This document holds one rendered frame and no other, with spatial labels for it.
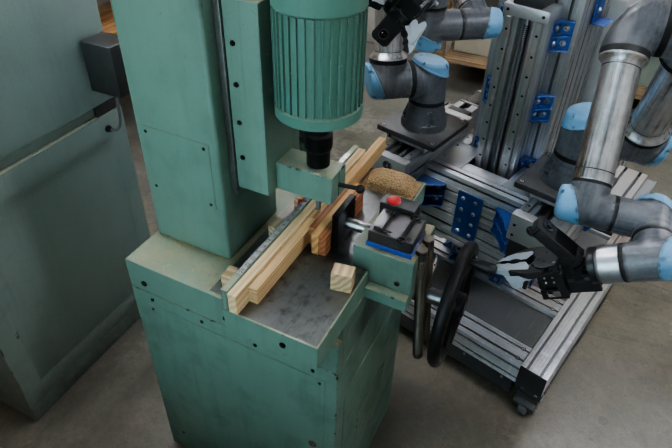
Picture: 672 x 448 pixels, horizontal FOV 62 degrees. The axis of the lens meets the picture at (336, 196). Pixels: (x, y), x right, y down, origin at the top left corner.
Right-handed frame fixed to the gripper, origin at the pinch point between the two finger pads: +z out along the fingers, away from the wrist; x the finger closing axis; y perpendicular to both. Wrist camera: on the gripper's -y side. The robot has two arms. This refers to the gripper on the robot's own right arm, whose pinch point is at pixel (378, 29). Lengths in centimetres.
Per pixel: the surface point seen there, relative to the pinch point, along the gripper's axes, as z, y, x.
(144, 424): 34, -144, 28
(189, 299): 34, -65, 10
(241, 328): 43, -43, 21
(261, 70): 19.1, -12.7, -9.9
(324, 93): 19.1, -6.3, 2.0
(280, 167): 15.8, -31.1, 4.5
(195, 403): 34, -104, 31
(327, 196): 15.7, -27.7, 16.0
